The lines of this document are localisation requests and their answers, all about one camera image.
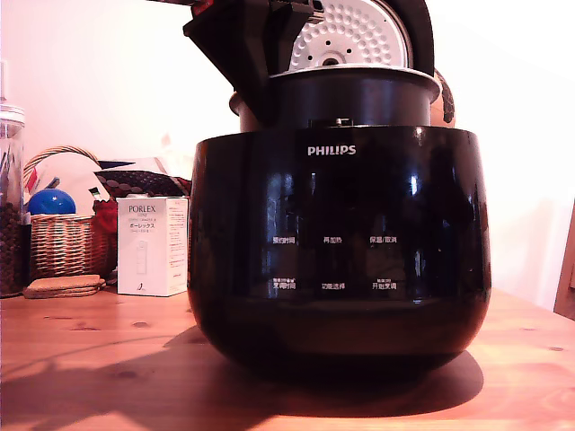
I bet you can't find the black rice cooker pot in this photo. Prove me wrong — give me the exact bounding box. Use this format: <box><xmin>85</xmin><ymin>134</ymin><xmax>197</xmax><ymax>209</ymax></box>
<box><xmin>228</xmin><ymin>64</ymin><xmax>443</xmax><ymax>134</ymax></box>

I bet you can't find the black rice cooker lid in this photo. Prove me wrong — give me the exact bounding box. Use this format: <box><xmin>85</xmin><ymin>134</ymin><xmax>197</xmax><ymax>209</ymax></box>
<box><xmin>287</xmin><ymin>0</ymin><xmax>436</xmax><ymax>78</ymax></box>

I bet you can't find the black Philips rice cooker body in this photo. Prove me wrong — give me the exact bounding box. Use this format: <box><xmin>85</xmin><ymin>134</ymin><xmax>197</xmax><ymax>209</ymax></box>
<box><xmin>187</xmin><ymin>117</ymin><xmax>493</xmax><ymax>383</ymax></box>

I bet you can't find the dark patterned cloth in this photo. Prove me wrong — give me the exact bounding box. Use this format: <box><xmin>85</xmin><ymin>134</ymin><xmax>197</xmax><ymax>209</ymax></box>
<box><xmin>93</xmin><ymin>168</ymin><xmax>195</xmax><ymax>199</ymax></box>

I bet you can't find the round orange patterned object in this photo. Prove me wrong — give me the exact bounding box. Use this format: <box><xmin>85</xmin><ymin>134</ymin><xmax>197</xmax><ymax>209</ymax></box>
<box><xmin>430</xmin><ymin>66</ymin><xmax>457</xmax><ymax>129</ymax></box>

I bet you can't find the white paper sheet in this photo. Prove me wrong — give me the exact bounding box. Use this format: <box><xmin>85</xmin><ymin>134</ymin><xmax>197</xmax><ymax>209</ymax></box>
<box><xmin>30</xmin><ymin>155</ymin><xmax>110</xmax><ymax>213</ymax></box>

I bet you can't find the red knitted item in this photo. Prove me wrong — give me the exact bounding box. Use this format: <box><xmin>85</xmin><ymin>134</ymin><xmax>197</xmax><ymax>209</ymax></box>
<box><xmin>93</xmin><ymin>199</ymin><xmax>119</xmax><ymax>235</ymax></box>

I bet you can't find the white Porlex cardboard box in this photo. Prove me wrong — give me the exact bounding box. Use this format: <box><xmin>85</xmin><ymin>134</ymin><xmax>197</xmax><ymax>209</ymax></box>
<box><xmin>117</xmin><ymin>196</ymin><xmax>190</xmax><ymax>298</ymax></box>

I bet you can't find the blue ball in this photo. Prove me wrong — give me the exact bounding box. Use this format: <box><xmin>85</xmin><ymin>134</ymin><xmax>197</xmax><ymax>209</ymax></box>
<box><xmin>27</xmin><ymin>188</ymin><xmax>78</xmax><ymax>216</ymax></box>

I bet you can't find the woven wicker basket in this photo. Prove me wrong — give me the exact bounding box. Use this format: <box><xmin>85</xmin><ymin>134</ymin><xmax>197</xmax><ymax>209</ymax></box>
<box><xmin>22</xmin><ymin>145</ymin><xmax>114</xmax><ymax>282</ymax></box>

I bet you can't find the glass jar with coffee beans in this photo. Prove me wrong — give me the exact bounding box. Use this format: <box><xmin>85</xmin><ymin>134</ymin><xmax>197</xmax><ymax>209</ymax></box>
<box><xmin>0</xmin><ymin>59</ymin><xmax>27</xmax><ymax>298</ymax></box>

